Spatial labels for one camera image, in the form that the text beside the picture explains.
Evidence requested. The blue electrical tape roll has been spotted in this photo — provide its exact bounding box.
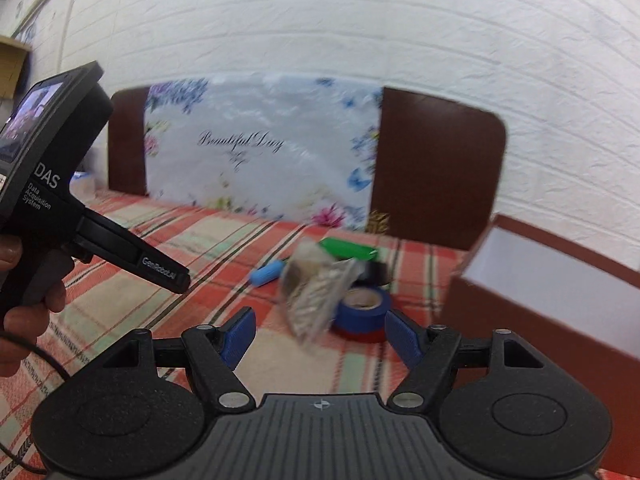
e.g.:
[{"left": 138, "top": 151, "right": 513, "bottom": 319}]
[{"left": 333, "top": 287, "right": 392, "bottom": 335}]

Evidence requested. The person's left hand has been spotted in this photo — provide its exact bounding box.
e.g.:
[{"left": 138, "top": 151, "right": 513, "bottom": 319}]
[{"left": 0, "top": 235, "right": 66, "bottom": 377}]

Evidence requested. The black cable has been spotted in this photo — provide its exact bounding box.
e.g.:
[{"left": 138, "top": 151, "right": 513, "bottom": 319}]
[{"left": 0, "top": 334, "right": 73, "bottom": 476}]

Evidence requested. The plaid tablecloth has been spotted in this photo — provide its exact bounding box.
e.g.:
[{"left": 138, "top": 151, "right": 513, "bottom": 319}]
[{"left": 0, "top": 187, "right": 640, "bottom": 480}]

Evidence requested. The green rectangular box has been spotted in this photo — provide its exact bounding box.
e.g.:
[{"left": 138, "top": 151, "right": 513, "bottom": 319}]
[{"left": 319, "top": 237, "right": 378, "bottom": 261}]

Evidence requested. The blue cylindrical battery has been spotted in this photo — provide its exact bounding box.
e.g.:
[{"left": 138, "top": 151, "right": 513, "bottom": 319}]
[{"left": 248, "top": 260, "right": 286, "bottom": 287}]

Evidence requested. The black small object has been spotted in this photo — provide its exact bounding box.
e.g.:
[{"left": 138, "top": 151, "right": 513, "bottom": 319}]
[{"left": 352, "top": 260, "right": 390, "bottom": 288}]

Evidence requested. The brown cardboard box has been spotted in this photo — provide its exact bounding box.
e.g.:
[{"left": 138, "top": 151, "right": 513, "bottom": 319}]
[{"left": 437, "top": 214, "right": 640, "bottom": 477}]

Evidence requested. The cotton swab plastic bag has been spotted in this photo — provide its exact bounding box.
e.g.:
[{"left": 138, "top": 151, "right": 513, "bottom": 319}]
[{"left": 277, "top": 238, "right": 364, "bottom": 347}]

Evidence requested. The red electrical tape roll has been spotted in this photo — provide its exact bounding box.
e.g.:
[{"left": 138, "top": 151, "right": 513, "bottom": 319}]
[{"left": 331, "top": 325, "right": 386, "bottom": 344}]

